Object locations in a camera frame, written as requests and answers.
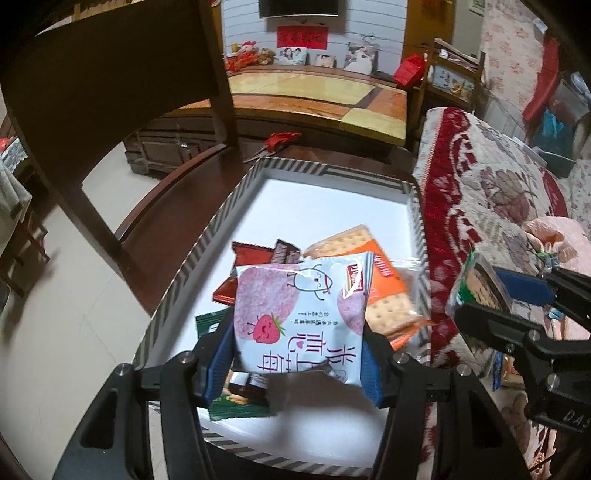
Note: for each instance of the wooden cabinet with yellow top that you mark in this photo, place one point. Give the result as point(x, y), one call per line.
point(300, 92)

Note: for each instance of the grey cloth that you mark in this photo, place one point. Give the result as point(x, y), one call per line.
point(11, 184)

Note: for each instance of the brown white snack packet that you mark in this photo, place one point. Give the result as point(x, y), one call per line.
point(244, 385)

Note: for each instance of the small photo frame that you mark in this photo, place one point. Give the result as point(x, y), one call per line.
point(325, 61)

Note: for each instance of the white pink strawberry snack packet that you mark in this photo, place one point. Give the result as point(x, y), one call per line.
point(295, 318)

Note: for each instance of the large wedding photo frame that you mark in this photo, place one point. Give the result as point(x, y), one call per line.
point(361, 57)

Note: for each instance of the reddish brown snack packet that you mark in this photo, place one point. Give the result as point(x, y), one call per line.
point(254, 254)

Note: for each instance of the striped cardboard box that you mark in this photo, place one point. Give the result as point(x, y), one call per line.
point(332, 203)

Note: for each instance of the wide photo frame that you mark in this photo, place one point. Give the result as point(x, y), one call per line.
point(292, 56)

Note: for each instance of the dark green snack packet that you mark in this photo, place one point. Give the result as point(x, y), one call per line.
point(210, 325)

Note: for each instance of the flat screen television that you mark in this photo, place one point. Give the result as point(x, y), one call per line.
point(300, 7)

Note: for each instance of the blue edged snack packet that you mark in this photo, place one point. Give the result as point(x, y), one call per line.
point(505, 371)

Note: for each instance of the small wooden chair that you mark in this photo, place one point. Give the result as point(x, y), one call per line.
point(455, 78)

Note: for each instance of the pink cloth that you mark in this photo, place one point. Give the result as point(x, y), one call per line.
point(568, 235)

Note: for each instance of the blue plastic bag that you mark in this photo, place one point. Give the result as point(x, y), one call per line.
point(556, 125)

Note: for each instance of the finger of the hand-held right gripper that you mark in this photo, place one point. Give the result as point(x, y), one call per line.
point(498, 321)
point(526, 286)

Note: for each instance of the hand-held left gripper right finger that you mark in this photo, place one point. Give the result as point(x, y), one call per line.
point(371, 374)

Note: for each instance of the green cracker packet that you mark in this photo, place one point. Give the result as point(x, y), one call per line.
point(480, 286)

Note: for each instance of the dark brown chocolate packet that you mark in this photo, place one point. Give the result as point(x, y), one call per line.
point(286, 251)

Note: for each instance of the red wall poster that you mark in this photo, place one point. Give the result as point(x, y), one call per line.
point(302, 37)

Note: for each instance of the brown teddy bear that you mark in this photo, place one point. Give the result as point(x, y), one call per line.
point(267, 56)

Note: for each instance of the sofa with red patterned cover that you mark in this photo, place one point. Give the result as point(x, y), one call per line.
point(461, 184)

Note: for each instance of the red plush toy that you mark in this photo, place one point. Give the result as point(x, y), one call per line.
point(241, 56)

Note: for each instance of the red paper bag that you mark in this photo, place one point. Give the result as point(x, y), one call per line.
point(410, 70)

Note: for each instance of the shiny red snack packet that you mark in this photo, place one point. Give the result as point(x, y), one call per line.
point(226, 291)

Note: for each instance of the dark wooden chair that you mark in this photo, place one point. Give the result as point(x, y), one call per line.
point(92, 92)

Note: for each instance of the dark wooden side table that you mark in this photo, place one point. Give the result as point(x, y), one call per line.
point(32, 249)

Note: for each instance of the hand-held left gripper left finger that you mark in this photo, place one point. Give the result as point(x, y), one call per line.
point(217, 369)

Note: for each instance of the red scissors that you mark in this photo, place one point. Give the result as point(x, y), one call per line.
point(281, 140)

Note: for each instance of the orange cracker packet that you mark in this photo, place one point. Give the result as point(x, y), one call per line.
point(388, 279)

